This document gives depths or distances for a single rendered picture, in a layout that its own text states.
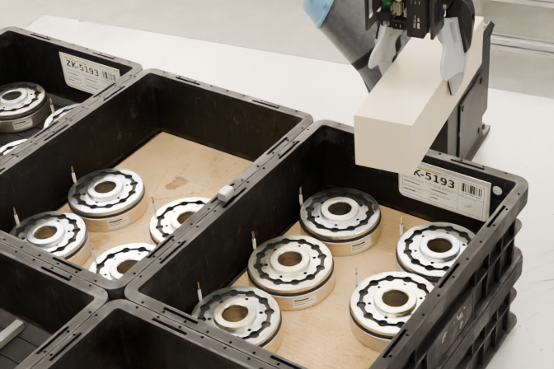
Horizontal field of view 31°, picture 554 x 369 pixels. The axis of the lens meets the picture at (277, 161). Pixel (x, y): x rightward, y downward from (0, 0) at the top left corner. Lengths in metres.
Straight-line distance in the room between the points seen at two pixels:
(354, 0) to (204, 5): 2.36
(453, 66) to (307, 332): 0.35
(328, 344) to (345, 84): 0.80
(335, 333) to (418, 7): 0.39
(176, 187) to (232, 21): 2.32
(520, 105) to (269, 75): 0.47
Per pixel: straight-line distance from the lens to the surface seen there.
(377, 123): 1.00
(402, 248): 1.22
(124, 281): 1.11
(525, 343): 1.34
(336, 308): 1.19
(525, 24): 3.60
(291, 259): 1.23
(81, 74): 1.60
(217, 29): 3.65
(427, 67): 1.09
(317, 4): 1.52
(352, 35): 1.52
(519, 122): 1.75
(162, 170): 1.45
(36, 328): 1.24
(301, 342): 1.15
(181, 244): 1.15
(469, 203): 1.26
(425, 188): 1.28
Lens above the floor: 1.64
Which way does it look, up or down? 34 degrees down
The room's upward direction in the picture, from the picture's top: 5 degrees counter-clockwise
